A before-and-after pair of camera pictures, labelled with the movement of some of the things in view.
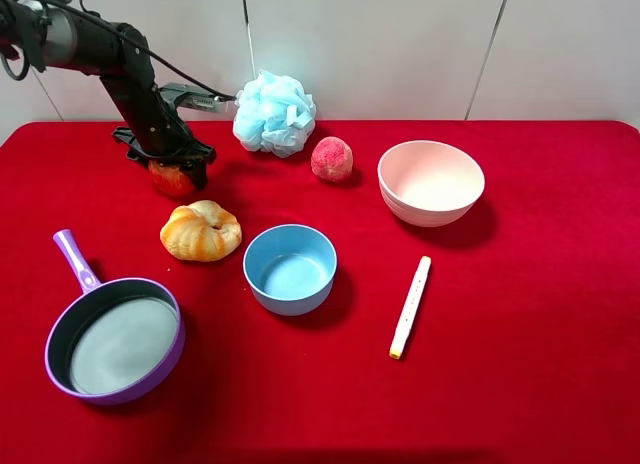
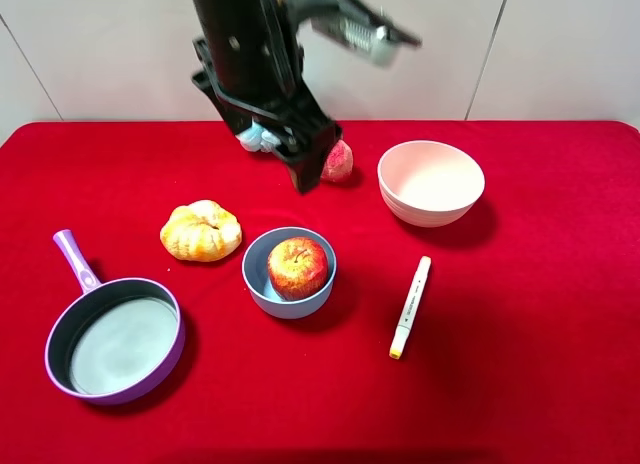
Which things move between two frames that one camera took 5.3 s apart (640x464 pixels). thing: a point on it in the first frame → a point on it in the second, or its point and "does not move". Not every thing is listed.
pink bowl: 429,184 does not move
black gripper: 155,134 → 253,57
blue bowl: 289,268 does not move
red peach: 332,159 does not move
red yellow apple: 170,179 → 298,268
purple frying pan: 117,341 does not move
